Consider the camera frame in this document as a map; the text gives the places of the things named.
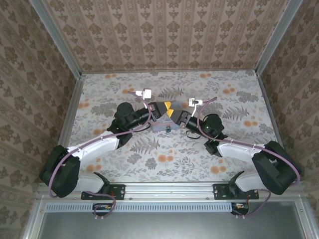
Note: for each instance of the small padlock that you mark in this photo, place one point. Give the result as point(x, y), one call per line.
point(168, 129)

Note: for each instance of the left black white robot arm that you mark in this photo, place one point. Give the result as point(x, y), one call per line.
point(94, 148)

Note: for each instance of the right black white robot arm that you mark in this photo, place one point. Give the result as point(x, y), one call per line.
point(239, 150)

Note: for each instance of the floral patterned table cover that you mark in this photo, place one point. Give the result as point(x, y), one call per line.
point(162, 152)

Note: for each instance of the grey metal panel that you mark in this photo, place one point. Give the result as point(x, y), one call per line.
point(169, 226)

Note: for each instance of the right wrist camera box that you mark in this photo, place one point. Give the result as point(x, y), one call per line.
point(195, 102)

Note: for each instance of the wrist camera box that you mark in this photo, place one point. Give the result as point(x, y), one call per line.
point(195, 102)
point(145, 93)

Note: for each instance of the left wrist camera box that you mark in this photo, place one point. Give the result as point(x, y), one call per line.
point(145, 93)

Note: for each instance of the aluminium side rail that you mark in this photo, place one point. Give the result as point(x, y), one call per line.
point(72, 107)
point(268, 104)

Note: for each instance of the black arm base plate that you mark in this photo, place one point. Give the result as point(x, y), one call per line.
point(220, 191)
point(117, 191)

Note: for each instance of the wide aluminium base rail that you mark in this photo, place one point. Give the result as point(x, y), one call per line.
point(169, 190)

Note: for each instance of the aluminium corner post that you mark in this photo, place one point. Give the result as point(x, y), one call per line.
point(276, 37)
point(57, 39)

